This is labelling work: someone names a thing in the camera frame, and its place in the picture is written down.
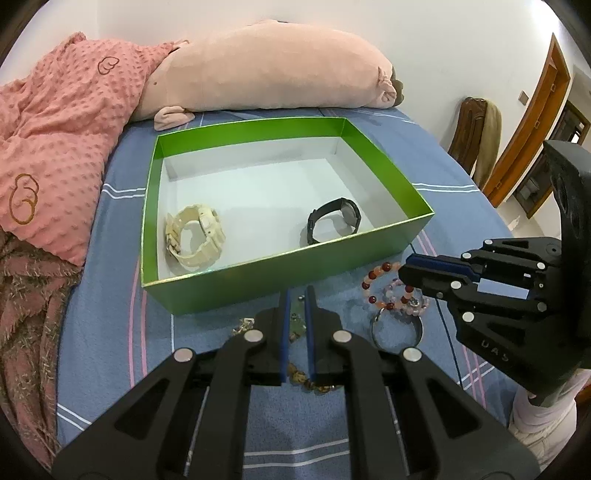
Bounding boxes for yellow bead bracelet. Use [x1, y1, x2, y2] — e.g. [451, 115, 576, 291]
[287, 364, 334, 396]

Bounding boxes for beige cloth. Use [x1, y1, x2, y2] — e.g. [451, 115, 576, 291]
[473, 100, 503, 190]

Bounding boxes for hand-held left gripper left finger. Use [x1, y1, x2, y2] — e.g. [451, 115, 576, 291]
[53, 291, 291, 480]

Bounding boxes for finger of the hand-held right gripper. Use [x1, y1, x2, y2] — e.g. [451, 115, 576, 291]
[398, 264, 570, 394]
[409, 237, 563, 290]

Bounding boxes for black wrist watch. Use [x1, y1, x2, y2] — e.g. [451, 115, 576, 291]
[307, 198, 362, 245]

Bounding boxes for red and pink bead bracelet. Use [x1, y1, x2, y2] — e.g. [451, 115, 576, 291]
[361, 261, 407, 306]

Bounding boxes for brown fringed blanket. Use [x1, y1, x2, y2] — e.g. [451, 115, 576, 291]
[0, 228, 84, 457]

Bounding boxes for wooden door frame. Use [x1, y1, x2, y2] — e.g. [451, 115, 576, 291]
[482, 32, 591, 220]

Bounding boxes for green jade bracelet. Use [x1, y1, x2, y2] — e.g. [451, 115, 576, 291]
[233, 295, 309, 344]

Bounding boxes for blue striped bed sheet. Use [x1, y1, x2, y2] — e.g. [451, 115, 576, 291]
[55, 106, 532, 480]

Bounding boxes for carved wooden chair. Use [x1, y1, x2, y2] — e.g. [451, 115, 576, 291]
[448, 97, 488, 176]

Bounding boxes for pink dotted blanket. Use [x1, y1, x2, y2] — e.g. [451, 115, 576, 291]
[0, 31, 191, 267]

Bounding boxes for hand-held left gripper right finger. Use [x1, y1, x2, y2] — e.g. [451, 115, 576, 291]
[306, 286, 539, 480]

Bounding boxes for green cardboard box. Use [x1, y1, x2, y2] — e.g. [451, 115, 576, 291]
[141, 117, 435, 316]

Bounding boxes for silver bangle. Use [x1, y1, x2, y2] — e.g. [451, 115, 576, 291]
[371, 307, 424, 350]

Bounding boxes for pink plush pig pillow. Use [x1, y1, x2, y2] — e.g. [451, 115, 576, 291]
[131, 21, 405, 133]

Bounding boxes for cream wrist watch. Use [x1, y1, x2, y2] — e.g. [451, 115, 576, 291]
[165, 204, 223, 271]

